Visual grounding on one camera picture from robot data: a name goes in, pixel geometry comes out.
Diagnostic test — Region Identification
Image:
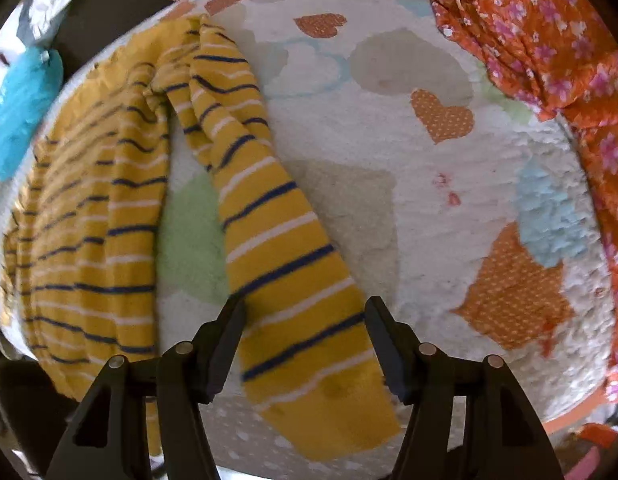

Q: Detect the white patterned pillow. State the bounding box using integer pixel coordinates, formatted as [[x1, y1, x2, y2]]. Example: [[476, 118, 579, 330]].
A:
[[0, 0, 105, 79]]

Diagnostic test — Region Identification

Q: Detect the yellow striped knit garment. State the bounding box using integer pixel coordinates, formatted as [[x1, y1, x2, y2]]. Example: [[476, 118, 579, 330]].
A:
[[1, 15, 399, 462]]

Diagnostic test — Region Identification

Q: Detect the turquoise plush cushion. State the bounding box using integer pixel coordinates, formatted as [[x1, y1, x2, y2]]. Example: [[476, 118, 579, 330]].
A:
[[0, 47, 64, 182]]

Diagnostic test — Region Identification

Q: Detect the orange floral bedsheet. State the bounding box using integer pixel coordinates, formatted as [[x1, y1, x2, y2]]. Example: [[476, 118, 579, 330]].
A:
[[425, 0, 618, 402]]

